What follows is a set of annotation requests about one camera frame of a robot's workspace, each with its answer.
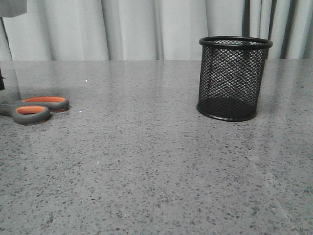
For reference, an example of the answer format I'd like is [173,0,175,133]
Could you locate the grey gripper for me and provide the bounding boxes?
[0,0,27,90]

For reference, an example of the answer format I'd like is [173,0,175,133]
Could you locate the grey orange handled scissors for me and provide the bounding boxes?
[0,96,69,125]

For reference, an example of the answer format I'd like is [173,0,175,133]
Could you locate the black mesh pen bucket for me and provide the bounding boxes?
[197,36,273,122]

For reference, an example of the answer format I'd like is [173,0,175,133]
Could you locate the pale grey curtain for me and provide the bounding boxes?
[0,0,313,61]

